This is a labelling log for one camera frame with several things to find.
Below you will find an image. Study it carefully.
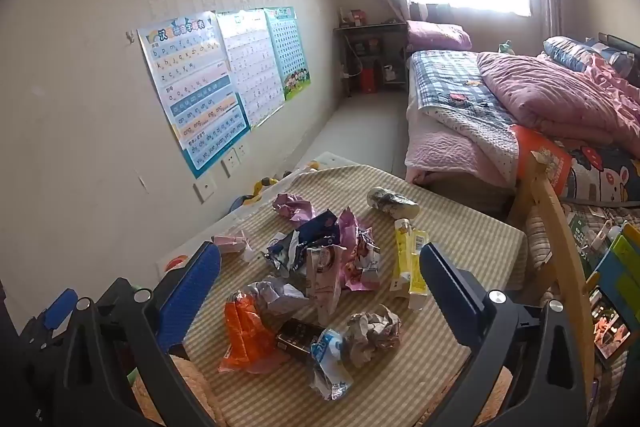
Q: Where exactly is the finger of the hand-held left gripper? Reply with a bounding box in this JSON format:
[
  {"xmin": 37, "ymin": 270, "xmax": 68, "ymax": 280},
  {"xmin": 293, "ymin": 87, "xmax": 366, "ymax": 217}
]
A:
[{"xmin": 17, "ymin": 289, "xmax": 77, "ymax": 353}]

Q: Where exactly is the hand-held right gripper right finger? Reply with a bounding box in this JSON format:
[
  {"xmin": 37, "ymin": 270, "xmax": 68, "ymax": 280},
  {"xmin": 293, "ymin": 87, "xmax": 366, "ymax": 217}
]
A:
[{"xmin": 419, "ymin": 242, "xmax": 598, "ymax": 427}]

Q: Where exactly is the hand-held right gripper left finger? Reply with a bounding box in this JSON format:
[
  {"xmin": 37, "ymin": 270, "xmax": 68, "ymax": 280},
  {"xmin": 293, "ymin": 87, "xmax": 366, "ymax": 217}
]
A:
[{"xmin": 52, "ymin": 241, "xmax": 223, "ymax": 427}]

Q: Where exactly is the yellow snack wrapper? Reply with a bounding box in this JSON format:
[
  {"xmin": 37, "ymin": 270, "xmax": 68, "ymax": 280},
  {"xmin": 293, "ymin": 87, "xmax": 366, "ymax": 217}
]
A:
[{"xmin": 389, "ymin": 217, "xmax": 431, "ymax": 312}]

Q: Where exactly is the pink snack wrapper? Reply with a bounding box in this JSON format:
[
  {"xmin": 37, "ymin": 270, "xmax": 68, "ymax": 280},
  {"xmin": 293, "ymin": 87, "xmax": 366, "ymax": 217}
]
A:
[{"xmin": 335, "ymin": 207, "xmax": 383, "ymax": 292}]

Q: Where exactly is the floral print paper cup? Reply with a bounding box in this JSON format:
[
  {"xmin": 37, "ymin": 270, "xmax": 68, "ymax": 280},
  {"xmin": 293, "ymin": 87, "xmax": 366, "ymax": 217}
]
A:
[{"xmin": 366, "ymin": 187, "xmax": 420, "ymax": 220}]

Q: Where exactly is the small pink packet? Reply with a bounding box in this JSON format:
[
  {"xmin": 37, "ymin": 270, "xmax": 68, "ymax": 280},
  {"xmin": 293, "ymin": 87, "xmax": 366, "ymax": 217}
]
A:
[{"xmin": 211, "ymin": 229, "xmax": 256, "ymax": 263}]

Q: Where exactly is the orange wrapper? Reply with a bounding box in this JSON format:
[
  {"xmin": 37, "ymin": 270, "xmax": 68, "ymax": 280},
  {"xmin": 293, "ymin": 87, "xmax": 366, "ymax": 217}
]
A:
[{"xmin": 218, "ymin": 292, "xmax": 281, "ymax": 374}]

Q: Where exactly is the crumpled brown paper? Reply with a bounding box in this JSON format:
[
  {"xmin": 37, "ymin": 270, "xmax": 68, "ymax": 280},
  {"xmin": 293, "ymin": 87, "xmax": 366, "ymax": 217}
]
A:
[{"xmin": 342, "ymin": 304, "xmax": 403, "ymax": 365}]

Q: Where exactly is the brown teddy bear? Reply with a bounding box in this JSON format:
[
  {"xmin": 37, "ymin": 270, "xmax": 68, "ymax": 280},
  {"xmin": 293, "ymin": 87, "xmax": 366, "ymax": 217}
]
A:
[{"xmin": 127, "ymin": 354, "xmax": 516, "ymax": 427}]

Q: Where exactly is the small black box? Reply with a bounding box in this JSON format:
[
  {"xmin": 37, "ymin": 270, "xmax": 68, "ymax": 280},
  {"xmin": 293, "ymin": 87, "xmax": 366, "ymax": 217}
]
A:
[{"xmin": 275, "ymin": 318, "xmax": 326, "ymax": 363}]

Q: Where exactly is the beige drink packet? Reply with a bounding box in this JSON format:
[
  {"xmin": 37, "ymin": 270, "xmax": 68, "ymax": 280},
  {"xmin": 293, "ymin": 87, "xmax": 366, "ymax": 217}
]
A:
[{"xmin": 304, "ymin": 244, "xmax": 348, "ymax": 325}]

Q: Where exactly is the light pink bedsheet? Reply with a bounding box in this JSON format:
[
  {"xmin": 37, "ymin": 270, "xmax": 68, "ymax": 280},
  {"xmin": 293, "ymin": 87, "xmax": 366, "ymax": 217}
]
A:
[{"xmin": 404, "ymin": 97, "xmax": 506, "ymax": 185}]

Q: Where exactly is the yellow black toy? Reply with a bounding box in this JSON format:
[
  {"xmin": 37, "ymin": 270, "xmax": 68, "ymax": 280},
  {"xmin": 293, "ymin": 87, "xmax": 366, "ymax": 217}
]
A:
[{"xmin": 250, "ymin": 176, "xmax": 282, "ymax": 204}]

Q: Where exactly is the purple crumpled wrapper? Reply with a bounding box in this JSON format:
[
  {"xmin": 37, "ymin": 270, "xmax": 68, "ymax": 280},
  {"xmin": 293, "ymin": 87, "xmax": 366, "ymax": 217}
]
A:
[{"xmin": 272, "ymin": 192, "xmax": 317, "ymax": 228}]

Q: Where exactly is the dark blue wrapper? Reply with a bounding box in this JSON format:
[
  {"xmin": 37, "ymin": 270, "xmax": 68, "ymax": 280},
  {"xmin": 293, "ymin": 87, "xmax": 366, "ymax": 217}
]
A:
[{"xmin": 265, "ymin": 209, "xmax": 341, "ymax": 278}]

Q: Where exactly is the blue white wrapper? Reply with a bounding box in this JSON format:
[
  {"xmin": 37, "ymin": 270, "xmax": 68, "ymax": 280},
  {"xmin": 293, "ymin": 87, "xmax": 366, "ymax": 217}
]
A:
[{"xmin": 309, "ymin": 328, "xmax": 353, "ymax": 402}]

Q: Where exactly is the green box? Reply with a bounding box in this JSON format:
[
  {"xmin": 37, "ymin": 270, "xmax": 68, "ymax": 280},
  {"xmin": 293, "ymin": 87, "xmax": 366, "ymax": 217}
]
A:
[{"xmin": 595, "ymin": 222, "xmax": 640, "ymax": 323}]

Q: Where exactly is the orange cartoon printed blanket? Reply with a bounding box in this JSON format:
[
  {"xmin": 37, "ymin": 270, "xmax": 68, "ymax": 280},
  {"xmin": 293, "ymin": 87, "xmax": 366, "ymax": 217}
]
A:
[{"xmin": 510, "ymin": 124, "xmax": 640, "ymax": 208}]

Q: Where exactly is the pink blanket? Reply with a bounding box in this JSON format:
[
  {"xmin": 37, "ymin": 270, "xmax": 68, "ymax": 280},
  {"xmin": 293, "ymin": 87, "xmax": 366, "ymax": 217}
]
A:
[{"xmin": 476, "ymin": 52, "xmax": 640, "ymax": 145}]

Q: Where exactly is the pink pillow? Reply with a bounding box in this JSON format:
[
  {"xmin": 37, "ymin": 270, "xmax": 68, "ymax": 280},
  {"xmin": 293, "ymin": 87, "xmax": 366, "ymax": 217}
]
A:
[{"xmin": 406, "ymin": 20, "xmax": 473, "ymax": 54}]

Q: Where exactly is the dark side table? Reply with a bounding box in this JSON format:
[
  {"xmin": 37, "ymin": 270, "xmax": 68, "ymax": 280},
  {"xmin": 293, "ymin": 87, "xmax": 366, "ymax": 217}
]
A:
[{"xmin": 333, "ymin": 22, "xmax": 411, "ymax": 96}]

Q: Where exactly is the blue striped pillow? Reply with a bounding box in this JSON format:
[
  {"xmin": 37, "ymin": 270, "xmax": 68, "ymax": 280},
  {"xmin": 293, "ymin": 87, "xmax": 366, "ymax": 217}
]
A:
[{"xmin": 543, "ymin": 36, "xmax": 633, "ymax": 75}]

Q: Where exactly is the blue alphabet wall poster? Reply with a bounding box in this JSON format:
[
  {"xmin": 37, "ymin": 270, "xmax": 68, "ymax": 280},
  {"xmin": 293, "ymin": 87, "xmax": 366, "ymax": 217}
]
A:
[{"xmin": 136, "ymin": 10, "xmax": 252, "ymax": 180}]

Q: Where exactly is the white chart wall poster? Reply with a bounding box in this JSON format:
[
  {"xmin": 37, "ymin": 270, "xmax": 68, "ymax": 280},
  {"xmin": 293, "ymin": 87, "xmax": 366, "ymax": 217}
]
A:
[{"xmin": 215, "ymin": 8, "xmax": 286, "ymax": 130}]

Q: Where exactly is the green chart wall poster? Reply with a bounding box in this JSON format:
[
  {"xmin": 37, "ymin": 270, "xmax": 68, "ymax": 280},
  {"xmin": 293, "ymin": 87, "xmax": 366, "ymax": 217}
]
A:
[{"xmin": 263, "ymin": 6, "xmax": 312, "ymax": 102}]

